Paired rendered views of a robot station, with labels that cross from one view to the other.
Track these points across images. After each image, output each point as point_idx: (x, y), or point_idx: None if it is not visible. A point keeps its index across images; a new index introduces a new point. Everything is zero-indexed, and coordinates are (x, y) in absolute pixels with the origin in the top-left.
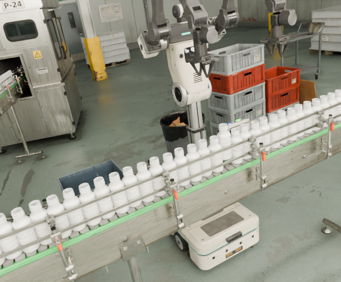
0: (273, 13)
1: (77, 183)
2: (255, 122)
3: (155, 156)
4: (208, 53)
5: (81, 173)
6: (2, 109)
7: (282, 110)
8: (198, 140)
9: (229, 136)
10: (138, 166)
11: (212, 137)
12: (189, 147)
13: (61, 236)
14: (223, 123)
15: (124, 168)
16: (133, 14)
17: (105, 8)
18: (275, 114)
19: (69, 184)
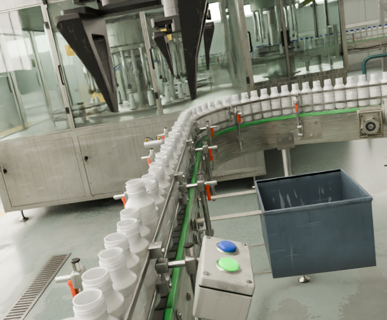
0: None
1: (349, 194)
2: (120, 243)
3: (164, 158)
4: (174, 15)
5: (351, 184)
6: None
7: (91, 302)
8: (155, 180)
9: (125, 208)
10: (159, 152)
11: (148, 192)
12: (146, 175)
13: (150, 158)
14: (139, 183)
15: (170, 147)
16: None
17: None
18: (94, 279)
19: (345, 186)
